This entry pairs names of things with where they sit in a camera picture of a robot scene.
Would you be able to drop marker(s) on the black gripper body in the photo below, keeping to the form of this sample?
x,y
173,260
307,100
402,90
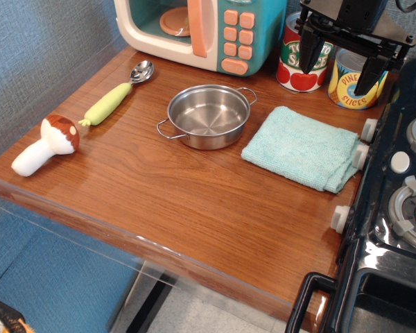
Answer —
x,y
362,27

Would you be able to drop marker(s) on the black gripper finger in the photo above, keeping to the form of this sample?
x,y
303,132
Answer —
x,y
373,71
311,43

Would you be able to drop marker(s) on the metal pot with handles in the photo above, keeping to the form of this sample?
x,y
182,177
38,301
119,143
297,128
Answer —
x,y
208,117

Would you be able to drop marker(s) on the light blue cloth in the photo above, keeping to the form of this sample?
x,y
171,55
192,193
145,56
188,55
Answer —
x,y
304,150

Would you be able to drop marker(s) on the pineapple slices can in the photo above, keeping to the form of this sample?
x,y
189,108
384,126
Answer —
x,y
346,73

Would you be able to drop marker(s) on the tomato sauce can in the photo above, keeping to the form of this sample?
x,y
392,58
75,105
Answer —
x,y
289,74

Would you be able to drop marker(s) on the white stove knob upper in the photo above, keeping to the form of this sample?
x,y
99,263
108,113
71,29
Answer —
x,y
369,129

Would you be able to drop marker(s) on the white stove knob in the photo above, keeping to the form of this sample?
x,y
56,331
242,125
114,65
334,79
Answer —
x,y
369,129
339,218
360,156

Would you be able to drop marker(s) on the toy microwave teal and cream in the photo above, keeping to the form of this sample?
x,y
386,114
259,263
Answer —
x,y
230,37

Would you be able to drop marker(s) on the white stove knob middle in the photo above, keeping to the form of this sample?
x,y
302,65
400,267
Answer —
x,y
360,156

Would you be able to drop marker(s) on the white stove knob lower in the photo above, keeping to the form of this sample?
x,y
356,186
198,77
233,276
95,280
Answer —
x,y
339,218

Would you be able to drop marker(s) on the black toy stove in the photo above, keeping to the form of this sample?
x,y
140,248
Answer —
x,y
374,289

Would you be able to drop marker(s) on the plush mushroom toy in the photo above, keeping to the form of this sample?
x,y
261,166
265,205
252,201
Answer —
x,y
58,136

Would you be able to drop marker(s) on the black table leg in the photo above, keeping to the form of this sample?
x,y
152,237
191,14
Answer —
x,y
145,298

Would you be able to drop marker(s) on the black orange object corner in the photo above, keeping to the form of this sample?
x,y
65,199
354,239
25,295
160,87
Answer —
x,y
12,321

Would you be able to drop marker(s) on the spoon with green handle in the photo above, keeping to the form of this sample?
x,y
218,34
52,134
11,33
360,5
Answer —
x,y
104,107

